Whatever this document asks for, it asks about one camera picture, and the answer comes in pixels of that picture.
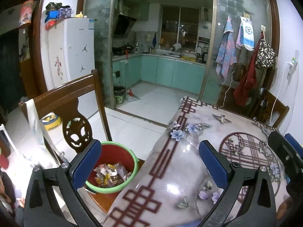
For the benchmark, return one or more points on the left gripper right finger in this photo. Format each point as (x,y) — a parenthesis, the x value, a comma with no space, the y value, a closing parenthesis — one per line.
(258,207)

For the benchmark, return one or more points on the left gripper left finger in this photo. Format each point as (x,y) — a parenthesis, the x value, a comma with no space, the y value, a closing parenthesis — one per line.
(41,205)

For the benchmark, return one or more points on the teal kitchen cabinets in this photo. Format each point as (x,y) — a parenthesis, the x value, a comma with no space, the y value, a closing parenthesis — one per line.
(172,73)

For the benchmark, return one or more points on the dark kitchen trash bin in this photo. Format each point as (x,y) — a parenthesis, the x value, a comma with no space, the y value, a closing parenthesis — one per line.
(119,94)

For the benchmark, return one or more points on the floral patterned tablecloth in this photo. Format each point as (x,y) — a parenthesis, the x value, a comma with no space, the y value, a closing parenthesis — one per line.
(173,187)

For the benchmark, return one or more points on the red hanging garment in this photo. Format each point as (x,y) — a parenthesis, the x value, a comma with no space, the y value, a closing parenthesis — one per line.
(249,80)

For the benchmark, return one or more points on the dark wooden chair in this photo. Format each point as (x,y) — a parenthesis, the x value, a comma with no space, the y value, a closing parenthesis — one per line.
(63,101)

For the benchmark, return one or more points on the yellow floor toy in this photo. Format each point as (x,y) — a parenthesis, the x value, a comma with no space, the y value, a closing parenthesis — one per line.
(51,121)

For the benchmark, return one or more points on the black patterned hanging bag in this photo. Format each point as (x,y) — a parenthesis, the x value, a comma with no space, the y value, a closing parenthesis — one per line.
(266,56)

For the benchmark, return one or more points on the plaid hanging towel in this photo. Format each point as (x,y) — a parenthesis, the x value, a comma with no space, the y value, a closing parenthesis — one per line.
(226,53)

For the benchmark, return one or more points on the white printed hanging bag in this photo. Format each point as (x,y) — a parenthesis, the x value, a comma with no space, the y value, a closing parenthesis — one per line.
(245,38)

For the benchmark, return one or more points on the white refrigerator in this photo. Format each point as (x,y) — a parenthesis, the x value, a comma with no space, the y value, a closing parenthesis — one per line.
(69,50)

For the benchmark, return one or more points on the items atop refrigerator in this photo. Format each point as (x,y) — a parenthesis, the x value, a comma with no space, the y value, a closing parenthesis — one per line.
(56,12)

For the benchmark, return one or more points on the red handled mop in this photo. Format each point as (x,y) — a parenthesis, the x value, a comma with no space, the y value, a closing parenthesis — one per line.
(130,97)

